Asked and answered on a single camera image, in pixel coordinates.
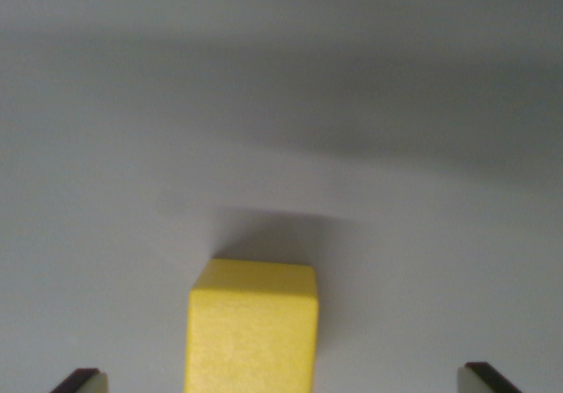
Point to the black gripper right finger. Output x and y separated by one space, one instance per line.
477 380

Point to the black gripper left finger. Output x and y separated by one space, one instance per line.
85 382

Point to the yellow wooden cube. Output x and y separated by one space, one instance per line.
250 340

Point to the grey plastic bin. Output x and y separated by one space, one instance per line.
281 103

